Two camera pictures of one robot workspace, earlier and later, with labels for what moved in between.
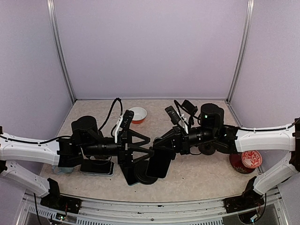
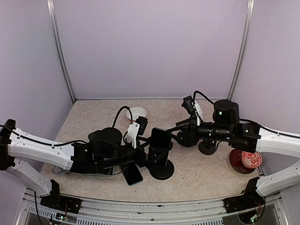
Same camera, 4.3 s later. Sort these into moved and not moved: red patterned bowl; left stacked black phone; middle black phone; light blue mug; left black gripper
Moved: left black gripper
Not moved: middle black phone; left stacked black phone; light blue mug; red patterned bowl
